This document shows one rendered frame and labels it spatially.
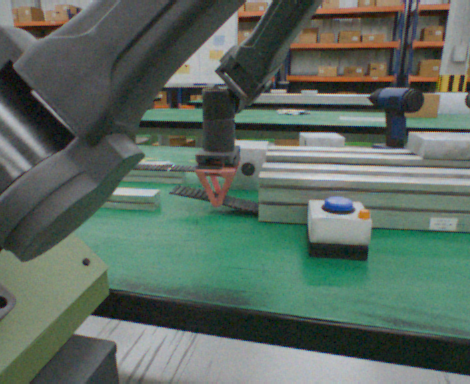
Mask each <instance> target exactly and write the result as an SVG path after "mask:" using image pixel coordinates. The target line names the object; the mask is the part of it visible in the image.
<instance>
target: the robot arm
mask: <svg viewBox="0 0 470 384"><path fill-rule="evenodd" d="M246 1H247V0H93V2H92V3H89V5H88V6H87V7H85V8H84V9H83V10H82V11H81V12H79V13H78V14H77V15H75V16H74V18H73V19H70V21H68V22H67V23H65V24H64V25H63V26H62V27H60V28H58V29H57V30H56V31H54V32H52V33H51V34H50V35H47V36H46V37H45V38H44V39H39V40H36V39H35V37H34V36H31V34H30V33H28V32H26V31H24V30H23V29H19V28H16V27H13V26H9V25H0V252H1V251H2V250H3V249H5V250H7V251H8V250H10V251H11V252H12V253H13V254H14V255H15V256H16V257H17V258H18V259H19V260H20V261H21V262H29V261H31V260H33V259H34V258H37V257H39V256H40V255H41V254H44V253H45V252H47V250H50V249H51V248H52V247H55V246H56V245H57V244H58V243H60V242H62V240H63V239H66V237H68V236H69V235H70V234H72V233H73V232H74V231H76V230H77V228H78V227H81V225H82V224H83V223H85V222H86V221H87V220H88V219H89V218H90V217H91V216H92V215H94V214H95V213H96V211H98V210H99V209H100V207H102V206H103V205H104V203H106V202H107V200H108V199H109V198H110V197H111V196H112V194H113V193H114V192H115V191H116V189H117V187H118V186H119V185H120V182H121V180H122V179H123V178H124V177H125V176H126V175H127V174H128V173H129V172H130V171H132V170H133V169H134V168H135V167H136V165H138V164H139V163H140V161H142V160H143V159H144V157H145V153H143V152H142V151H141V150H140V149H139V147H138V146H137V145H136V144H135V143H134V142H133V140H131V139H130V138H129V136H131V135H132V134H133V132H135V131H136V130H137V128H138V127H139V124H140V121H141V119H142V117H143V116H144V115H145V112H146V111H147V110H148V108H149V106H150V105H151V103H153V101H154V99H155V98H156V96H157V95H158V93H159V92H160V91H161V90H162V88H163V87H164V86H165V85H166V83H167V82H168V81H169V80H170V78H171V77H172V76H173V75H174V74H175V73H176V72H177V71H178V70H179V68H180V67H181V66H183V64H184V63H185V62H187V60H188V59H189V58H191V57H192V55H193V54H195V53H196V51H197V50H199V49H200V47H201V46H203V45H204V43H205V42H207V41H208V39H209V38H211V37H212V35H213V34H215V33H216V32H217V30H219V29H220V28H221V26H223V25H224V24H225V23H226V22H227V21H228V20H229V19H230V18H231V17H232V16H233V15H234V14H235V13H236V11H237V10H238V9H239V8H240V7H241V6H242V5H243V4H244V3H246ZM323 1H325V0H271V1H270V4H269V6H268V7H267V8H266V11H265V12H264V14H263V15H262V18H261V19H260V21H259V23H258V25H257V26H256V28H255V29H254V31H253V32H252V34H250V36H248V37H247V38H246V39H245V40H244V41H243V42H241V43H240V45H239V46H237V45H234V46H232V47H231V48H230V49H229V50H228V51H227V52H226V53H225V54H224V55H223V56H222V58H221V59H220V60H219V62H221V65H220V66H218V67H217V68H216V70H214V72H215V73H216V74H217V75H218V76H219V77H220V78H221V79H222V81H223V82H225V84H215V86H213V87H212V88H205V90H202V96H203V148H202V149H201V150H199V152H197V153H196V154H195V162H198V163H197V164H196V165H195V173H196V175H197V176H198V178H199V181H200V182H201V183H202V185H203V188H204V189H205V190H206V192H207V196H208V198H209V199H210V201H211V204H212V206H213V207H220V206H221V204H222V202H223V200H224V196H225V195H227V193H228V191H229V187H230V186H231V183H232V182H233V178H234V176H235V173H236V172H237V168H238V166H239V165H240V162H241V156H240V145H235V114H239V113H240V112H241V111H242V110H243V109H244V108H245V106H250V105H251V104H252V103H254V101H255V100H256V99H257V98H258V97H259V96H260V95H261V94H263V92H264V91H265V90H267V88H268V87H269V86H271V83H272V81H271V79H272V78H273V77H274V76H275V74H276V73H277V72H278V71H279V69H280V68H281V67H282V64H283V62H284V61H285V60H286V58H287V52H288V50H289V49H290V47H291V44H292V42H294V40H295V38H296V37H297V35H299V32H300V31H302V30H303V27H305V25H306V24H307V22H308V21H309V20H310V19H311V17H312V16H313V15H314V14H315V12H316V11H317V10H318V8H319V7H320V5H321V4H323ZM226 85H227V86H226ZM227 168H230V169H227ZM207 176H209V177H210V178H211V182H212V184H213V186H214V188H215V190H216V193H218V192H219V193H220V195H219V197H218V199H216V198H215V195H214V194H213V191H212V190H211V186H210V184H209V182H208V180H207ZM217 177H221V178H224V179H225V180H224V185H223V186H222V189H220V184H219V182H218V179H217ZM15 304H16V298H15V295H14V294H13V293H11V291H10V290H9V289H7V288H6V287H5V286H4V285H3V284H1V283H0V321H1V319H4V318H5V316H6V315H7V314H8V312H10V311H11V310H12V308H14V307H15Z"/></svg>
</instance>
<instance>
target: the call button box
mask: <svg viewBox="0 0 470 384"><path fill-rule="evenodd" d="M324 202H325V201H322V200H309V205H308V218H307V222H308V224H307V229H306V236H307V243H308V250H309V257H322V258H334V259H346V260H367V259H368V254H369V247H368V245H369V244H370V232H371V225H372V222H371V219H359V218H358V215H359V211H360V210H361V209H364V207H363V205H362V203H359V202H353V203H354V204H353V208H352V209H351V210H349V211H334V210H330V209H328V208H326V207H325V206H324Z"/></svg>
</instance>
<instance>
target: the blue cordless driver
mask: <svg viewBox="0 0 470 384"><path fill-rule="evenodd" d="M366 99H369V100H370V103H372V104H373V105H374V107H375V108H378V109H383V110H385V111H384V112H385V113H386V143H381V144H374V145H372V149H406V148H407V147H404V139H405V138H406V117H405V113H416V112H417V111H419V110H420V109H421V107H422V105H423V104H424V94H423V93H422V92H421V91H420V90H419V89H403V88H379V89H377V90H376V92H373V93H372V94H370V96H366Z"/></svg>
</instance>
